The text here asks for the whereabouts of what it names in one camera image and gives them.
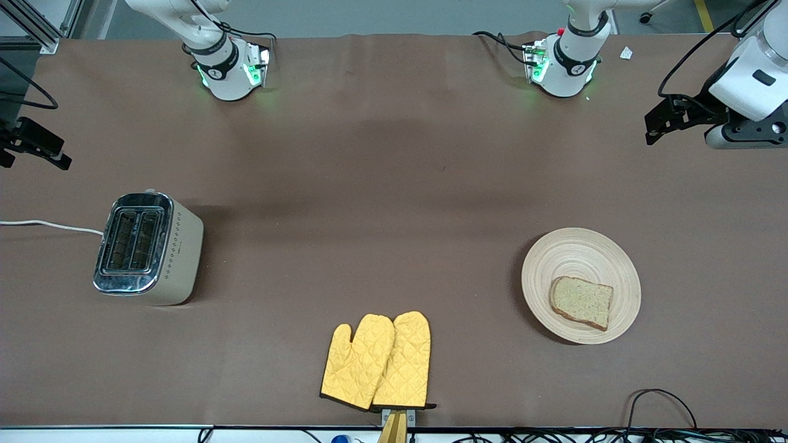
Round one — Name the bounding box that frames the round wooden plate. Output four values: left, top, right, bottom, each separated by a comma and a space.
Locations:
521, 228, 642, 345

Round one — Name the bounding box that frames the brown bread slice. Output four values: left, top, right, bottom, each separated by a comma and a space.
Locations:
549, 276, 614, 332

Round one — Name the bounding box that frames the beige chrome two-slot toaster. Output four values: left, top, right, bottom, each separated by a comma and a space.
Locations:
92, 189, 204, 306

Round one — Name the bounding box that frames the yellow quilted oven mitt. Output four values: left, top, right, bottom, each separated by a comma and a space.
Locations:
320, 314, 396, 412
371, 311, 437, 412

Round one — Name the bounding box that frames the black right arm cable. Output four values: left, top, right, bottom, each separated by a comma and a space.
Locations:
0, 57, 60, 111

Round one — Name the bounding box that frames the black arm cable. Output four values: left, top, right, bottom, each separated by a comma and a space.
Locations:
0, 57, 60, 111
657, 0, 771, 99

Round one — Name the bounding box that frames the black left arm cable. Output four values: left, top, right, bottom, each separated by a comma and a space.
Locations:
657, 0, 771, 99

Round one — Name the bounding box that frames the white toaster power cable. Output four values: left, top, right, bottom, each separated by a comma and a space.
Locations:
0, 220, 105, 237

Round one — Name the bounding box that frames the aluminium frame profile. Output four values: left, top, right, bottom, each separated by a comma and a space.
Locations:
0, 0, 84, 54

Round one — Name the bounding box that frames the black base power cable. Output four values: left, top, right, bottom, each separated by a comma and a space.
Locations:
212, 18, 278, 45
472, 30, 537, 66

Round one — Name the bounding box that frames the black looped cable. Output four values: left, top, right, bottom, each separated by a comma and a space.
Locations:
626, 388, 698, 431

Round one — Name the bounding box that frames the black cable bundle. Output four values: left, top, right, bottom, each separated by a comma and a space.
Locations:
454, 427, 788, 443

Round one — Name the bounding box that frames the wooden clamp with metal bracket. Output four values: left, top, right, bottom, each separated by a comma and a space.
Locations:
377, 408, 417, 443

